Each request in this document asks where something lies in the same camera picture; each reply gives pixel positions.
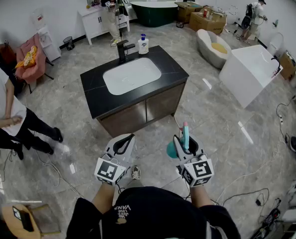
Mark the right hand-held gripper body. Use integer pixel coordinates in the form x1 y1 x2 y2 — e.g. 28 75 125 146
176 153 215 188

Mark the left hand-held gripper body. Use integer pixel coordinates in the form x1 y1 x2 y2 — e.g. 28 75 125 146
94 152 132 187

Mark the person's right forearm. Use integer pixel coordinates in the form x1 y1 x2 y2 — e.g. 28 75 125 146
189 185 214 209

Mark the person's left forearm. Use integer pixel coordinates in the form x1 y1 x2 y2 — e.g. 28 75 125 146
92 183 118 215

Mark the white soap pump bottle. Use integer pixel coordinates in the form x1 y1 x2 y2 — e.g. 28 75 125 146
137 33 150 55

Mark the person's grey shoe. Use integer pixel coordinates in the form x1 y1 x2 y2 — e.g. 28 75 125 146
131 165 141 181

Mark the black top vanity table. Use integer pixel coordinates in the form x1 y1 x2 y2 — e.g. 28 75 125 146
80 45 190 138

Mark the person's black shirt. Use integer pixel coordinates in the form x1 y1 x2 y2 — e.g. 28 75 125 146
65 186 242 239

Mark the white sink basin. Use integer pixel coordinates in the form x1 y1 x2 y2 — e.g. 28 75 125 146
102 57 162 96

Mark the white rectangular bathtub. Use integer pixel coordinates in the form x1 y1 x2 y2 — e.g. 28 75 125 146
218 44 283 109

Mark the black round device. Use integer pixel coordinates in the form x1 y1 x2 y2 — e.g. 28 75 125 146
286 133 296 156

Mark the pink chair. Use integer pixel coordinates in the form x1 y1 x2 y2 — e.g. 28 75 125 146
15 33 55 93

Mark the black mesh wastebasket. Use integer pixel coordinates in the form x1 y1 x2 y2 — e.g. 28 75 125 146
63 36 76 51

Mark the round wooden stool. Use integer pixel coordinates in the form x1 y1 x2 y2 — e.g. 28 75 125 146
1 203 61 239

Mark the black bathtub faucet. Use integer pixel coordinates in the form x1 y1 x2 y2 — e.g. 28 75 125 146
271 57 282 78

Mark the white water dispenser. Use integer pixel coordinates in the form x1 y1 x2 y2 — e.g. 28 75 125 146
32 7 62 62

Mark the yellow snack bag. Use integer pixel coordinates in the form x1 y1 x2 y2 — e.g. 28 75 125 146
15 45 38 69

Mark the white cabinet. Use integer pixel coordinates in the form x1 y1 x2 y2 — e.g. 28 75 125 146
77 5 131 46

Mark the dark green bathtub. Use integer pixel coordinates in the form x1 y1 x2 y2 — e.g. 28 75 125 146
130 0 179 27

